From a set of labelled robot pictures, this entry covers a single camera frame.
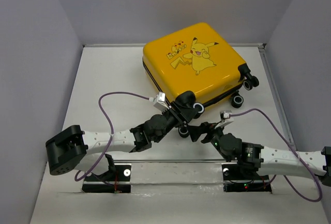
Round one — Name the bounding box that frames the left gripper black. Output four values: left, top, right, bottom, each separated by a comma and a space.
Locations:
153, 100, 198, 143

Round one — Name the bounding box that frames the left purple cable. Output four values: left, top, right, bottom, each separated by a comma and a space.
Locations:
74, 92, 153, 182

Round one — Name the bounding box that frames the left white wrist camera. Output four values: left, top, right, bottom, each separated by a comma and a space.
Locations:
149, 92, 168, 112

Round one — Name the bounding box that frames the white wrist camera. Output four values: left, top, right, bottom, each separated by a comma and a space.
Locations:
215, 110, 234, 129
149, 92, 168, 112

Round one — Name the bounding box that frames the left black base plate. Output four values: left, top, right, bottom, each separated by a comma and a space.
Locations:
81, 163, 132, 194

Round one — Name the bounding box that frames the purple cable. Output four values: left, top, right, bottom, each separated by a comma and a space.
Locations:
74, 92, 153, 182
230, 109, 323, 203

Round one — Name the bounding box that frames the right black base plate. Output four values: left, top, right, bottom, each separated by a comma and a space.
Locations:
222, 163, 272, 192

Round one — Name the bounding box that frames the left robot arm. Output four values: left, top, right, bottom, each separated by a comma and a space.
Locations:
46, 102, 204, 180

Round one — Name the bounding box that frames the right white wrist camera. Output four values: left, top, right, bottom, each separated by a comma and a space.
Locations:
215, 110, 234, 129

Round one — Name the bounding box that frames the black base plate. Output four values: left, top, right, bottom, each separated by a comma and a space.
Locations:
222, 163, 272, 192
81, 163, 132, 194

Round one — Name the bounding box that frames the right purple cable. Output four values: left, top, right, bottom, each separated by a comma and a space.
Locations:
230, 109, 323, 203

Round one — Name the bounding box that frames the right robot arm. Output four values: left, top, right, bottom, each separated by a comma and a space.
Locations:
187, 119, 330, 187

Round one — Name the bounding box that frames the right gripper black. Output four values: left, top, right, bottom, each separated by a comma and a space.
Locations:
186, 121, 225, 152

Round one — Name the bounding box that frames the yellow hard-shell suitcase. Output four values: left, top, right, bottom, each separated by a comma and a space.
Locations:
142, 22, 259, 110

